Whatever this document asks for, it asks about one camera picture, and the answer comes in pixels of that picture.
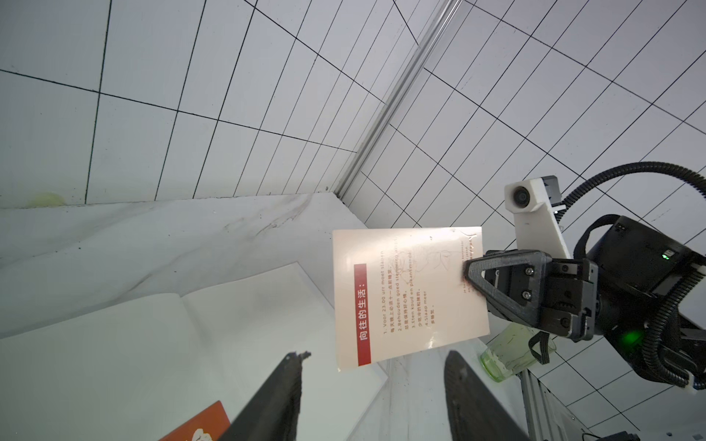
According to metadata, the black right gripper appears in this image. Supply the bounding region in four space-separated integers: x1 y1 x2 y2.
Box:
463 250 599 342

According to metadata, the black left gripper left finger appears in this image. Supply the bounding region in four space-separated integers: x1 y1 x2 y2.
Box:
220 351 311 441

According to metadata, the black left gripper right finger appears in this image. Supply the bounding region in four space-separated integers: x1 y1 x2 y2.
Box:
444 350 530 441

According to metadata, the orange photo card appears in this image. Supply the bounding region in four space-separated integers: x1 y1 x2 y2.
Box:
161 402 231 441

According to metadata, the cream text photo card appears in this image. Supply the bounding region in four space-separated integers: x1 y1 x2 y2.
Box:
333 226 490 371

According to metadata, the white photo album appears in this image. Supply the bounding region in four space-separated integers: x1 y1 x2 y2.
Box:
1 264 387 440

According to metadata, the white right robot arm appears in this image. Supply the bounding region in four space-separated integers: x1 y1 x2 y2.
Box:
463 162 705 391

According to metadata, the clear green glass cup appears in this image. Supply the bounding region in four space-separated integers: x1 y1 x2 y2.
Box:
479 323 556 382

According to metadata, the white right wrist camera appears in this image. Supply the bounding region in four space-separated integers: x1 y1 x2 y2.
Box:
505 176 572 259

